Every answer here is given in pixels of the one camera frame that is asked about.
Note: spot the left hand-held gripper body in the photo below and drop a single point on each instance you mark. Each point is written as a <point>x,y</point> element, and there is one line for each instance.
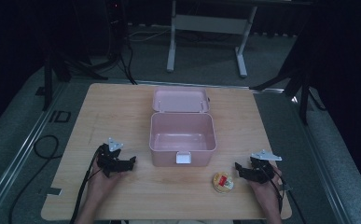
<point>106,158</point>

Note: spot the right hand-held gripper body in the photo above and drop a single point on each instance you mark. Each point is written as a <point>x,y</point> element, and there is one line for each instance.
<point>262,169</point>

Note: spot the round yellow tin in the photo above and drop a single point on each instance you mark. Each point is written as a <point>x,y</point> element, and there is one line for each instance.
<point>223,183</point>

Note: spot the pink plastic box with lid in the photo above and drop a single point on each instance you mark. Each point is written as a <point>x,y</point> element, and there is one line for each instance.
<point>181,102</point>

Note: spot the person's right hand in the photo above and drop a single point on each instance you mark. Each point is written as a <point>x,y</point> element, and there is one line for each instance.
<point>266,191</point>

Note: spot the person's left hand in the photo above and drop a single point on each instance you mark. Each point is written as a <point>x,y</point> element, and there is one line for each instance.
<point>105,185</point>

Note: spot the grey tape piece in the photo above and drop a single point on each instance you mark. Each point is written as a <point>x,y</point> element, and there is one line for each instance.
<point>52,191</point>

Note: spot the black metal stand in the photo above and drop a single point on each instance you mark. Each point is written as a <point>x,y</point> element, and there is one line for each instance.
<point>298,84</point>
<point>60,68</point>

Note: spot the black computer tower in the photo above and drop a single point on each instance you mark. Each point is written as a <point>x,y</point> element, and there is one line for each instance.
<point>115,18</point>

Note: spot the metal floor rail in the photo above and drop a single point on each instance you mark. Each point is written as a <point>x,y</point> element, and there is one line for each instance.
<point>19,155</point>
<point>321,161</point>

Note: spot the white desk frame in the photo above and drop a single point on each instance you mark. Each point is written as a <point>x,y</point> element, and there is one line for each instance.
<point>211,24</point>

